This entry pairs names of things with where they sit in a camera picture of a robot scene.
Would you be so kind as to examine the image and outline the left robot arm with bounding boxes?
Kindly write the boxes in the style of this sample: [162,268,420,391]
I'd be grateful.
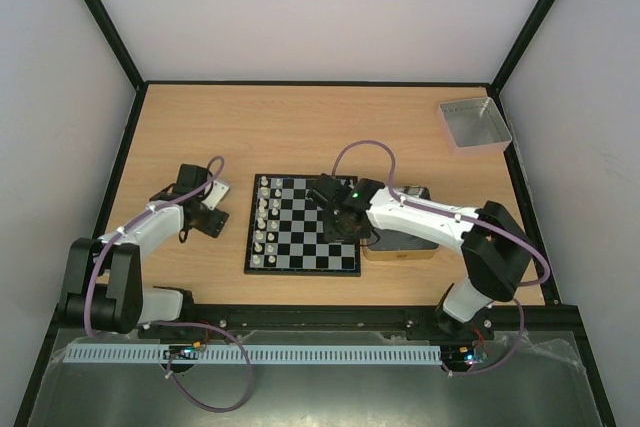
[56,156,230,337]

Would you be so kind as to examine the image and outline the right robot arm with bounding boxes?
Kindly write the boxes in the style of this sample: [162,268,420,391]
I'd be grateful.
[307,174,533,339]

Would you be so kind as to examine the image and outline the grey slotted cable duct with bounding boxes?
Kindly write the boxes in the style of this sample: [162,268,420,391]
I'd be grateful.
[62,344,441,366]

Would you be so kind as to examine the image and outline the metal sheet front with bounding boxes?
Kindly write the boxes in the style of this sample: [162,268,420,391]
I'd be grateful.
[29,330,601,426]

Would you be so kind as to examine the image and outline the empty metal tin box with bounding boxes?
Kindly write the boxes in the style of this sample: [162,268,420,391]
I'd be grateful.
[436,97,513,156]

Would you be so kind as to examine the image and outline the black mounting rail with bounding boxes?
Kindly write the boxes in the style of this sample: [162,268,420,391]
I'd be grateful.
[137,306,496,341]

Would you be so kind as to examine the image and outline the metal tin tray with pieces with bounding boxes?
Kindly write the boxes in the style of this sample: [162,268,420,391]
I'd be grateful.
[360,184,442,263]

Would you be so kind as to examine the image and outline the black white chess board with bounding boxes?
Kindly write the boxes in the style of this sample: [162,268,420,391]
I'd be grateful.
[244,173,361,277]

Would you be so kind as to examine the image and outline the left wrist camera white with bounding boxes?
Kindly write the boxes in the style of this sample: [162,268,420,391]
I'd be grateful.
[202,180,230,211]

